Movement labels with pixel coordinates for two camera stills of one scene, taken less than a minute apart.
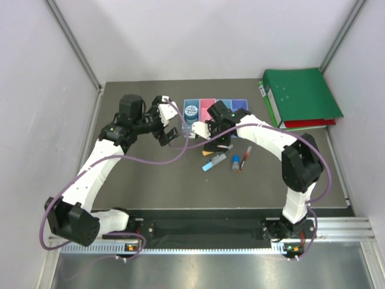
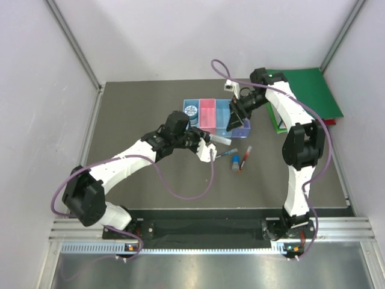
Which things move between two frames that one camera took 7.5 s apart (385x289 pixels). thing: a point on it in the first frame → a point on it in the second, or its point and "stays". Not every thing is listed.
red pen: [245, 157] stays
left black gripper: [159, 134] → [199, 133]
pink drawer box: [205, 104] stays
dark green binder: [302, 94] stays
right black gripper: [212, 146] → [235, 121]
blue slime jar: [190, 114] stays
